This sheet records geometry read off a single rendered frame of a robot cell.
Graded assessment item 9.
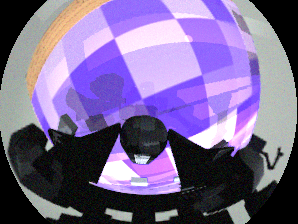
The pale blue flat rectangular block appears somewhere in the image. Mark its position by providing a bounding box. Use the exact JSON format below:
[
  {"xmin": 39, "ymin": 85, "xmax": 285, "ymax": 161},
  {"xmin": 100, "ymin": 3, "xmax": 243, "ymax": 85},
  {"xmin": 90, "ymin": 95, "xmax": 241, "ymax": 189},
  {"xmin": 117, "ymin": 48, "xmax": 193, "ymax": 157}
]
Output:
[{"xmin": 173, "ymin": 176, "xmax": 180, "ymax": 183}]

